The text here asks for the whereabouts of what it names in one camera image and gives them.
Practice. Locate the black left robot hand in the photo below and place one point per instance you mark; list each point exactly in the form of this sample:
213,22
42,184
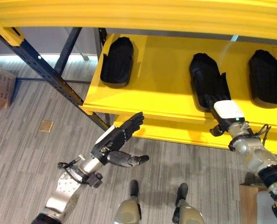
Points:
119,137

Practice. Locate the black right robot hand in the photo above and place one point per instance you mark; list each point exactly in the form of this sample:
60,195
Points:
224,109

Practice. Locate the black sole-shaped part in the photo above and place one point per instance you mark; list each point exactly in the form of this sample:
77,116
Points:
117,63
207,80
266,79

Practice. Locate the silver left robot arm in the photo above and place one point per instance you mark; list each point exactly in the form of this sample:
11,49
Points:
68,186

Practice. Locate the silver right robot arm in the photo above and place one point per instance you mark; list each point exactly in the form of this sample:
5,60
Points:
259,158

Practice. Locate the yellow shelf rack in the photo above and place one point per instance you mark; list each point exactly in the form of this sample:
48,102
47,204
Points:
166,77

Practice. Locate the silver left robot leg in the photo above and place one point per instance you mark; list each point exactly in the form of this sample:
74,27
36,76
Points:
129,207

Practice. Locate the silver robot leg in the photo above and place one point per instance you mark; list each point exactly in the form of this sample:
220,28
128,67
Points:
129,207
186,207

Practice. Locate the brass floor plate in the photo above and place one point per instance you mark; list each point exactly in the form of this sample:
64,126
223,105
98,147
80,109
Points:
46,126

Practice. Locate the dark blue rack upright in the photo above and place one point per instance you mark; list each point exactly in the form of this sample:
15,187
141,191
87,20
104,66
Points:
52,74

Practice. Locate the silver right robot leg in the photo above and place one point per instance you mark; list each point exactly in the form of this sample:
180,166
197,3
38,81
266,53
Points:
186,207

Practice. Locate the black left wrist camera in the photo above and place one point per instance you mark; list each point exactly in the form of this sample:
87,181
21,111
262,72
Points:
94,180

